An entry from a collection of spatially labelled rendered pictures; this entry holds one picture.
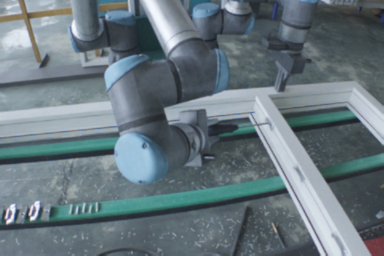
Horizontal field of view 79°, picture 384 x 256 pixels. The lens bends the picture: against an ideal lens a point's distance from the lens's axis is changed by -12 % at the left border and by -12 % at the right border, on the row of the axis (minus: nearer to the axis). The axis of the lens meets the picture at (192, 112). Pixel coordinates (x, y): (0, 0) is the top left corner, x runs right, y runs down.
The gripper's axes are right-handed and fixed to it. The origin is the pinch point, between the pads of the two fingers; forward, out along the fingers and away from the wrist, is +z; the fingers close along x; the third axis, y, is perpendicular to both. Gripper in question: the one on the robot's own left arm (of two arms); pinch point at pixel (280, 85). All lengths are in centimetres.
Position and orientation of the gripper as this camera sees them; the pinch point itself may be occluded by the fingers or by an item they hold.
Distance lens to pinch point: 91.5
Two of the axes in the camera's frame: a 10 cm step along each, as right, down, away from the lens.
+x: -2.0, -6.3, 7.5
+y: 9.8, -1.0, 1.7
